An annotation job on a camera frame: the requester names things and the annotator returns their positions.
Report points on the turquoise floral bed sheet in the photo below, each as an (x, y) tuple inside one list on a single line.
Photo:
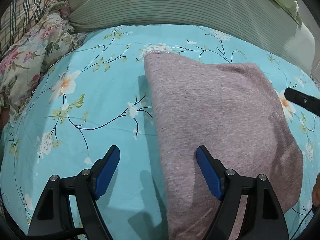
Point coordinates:
[(98, 96)]

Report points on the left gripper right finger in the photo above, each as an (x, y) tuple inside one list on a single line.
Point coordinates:
[(263, 219)]

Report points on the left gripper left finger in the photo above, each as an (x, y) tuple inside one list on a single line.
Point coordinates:
[(67, 207)]

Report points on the green striped bolster pillow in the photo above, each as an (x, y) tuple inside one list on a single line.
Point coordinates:
[(260, 22)]

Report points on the person's right hand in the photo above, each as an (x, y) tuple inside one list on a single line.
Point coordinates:
[(316, 194)]

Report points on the plaid checked blanket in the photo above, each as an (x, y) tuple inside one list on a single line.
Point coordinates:
[(18, 18)]

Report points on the mauve knit shirt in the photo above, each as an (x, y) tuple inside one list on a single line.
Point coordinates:
[(234, 111)]

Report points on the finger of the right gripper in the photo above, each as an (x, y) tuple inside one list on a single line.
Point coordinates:
[(308, 102)]

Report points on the pink floral pillow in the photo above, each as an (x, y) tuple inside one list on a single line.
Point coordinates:
[(28, 60)]

